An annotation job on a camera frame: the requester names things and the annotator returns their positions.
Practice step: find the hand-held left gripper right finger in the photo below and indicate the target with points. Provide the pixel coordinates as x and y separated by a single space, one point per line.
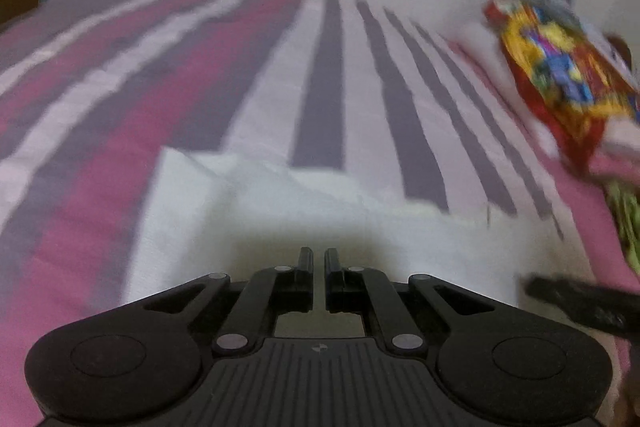
333 268

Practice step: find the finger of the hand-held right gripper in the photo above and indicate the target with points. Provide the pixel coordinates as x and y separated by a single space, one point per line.
575 302

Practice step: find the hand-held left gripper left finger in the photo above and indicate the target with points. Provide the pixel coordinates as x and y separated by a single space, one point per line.
305 268

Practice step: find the green packet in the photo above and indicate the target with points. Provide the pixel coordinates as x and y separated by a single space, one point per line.
627 227

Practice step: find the pink and grey striped bed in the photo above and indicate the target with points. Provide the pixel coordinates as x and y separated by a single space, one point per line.
200 82

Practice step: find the colourful red snack packet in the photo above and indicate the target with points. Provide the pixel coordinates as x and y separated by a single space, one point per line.
560 67

